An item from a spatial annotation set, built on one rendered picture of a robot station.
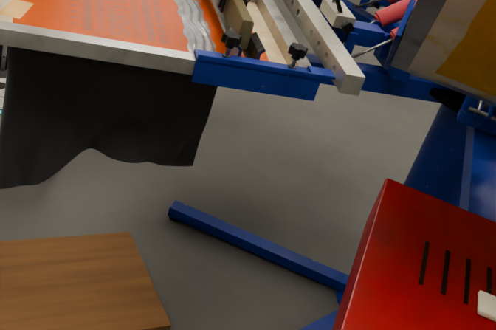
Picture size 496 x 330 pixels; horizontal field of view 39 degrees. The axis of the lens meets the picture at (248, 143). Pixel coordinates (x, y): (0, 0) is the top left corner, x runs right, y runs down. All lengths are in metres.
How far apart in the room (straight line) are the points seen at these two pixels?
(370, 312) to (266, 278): 1.74
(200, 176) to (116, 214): 0.48
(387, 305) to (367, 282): 0.04
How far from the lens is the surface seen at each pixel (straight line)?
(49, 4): 1.78
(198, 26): 1.84
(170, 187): 2.87
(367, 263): 0.92
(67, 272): 2.37
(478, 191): 1.61
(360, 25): 1.96
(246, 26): 1.68
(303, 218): 2.94
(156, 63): 1.56
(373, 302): 0.87
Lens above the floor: 1.63
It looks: 30 degrees down
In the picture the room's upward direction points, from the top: 18 degrees clockwise
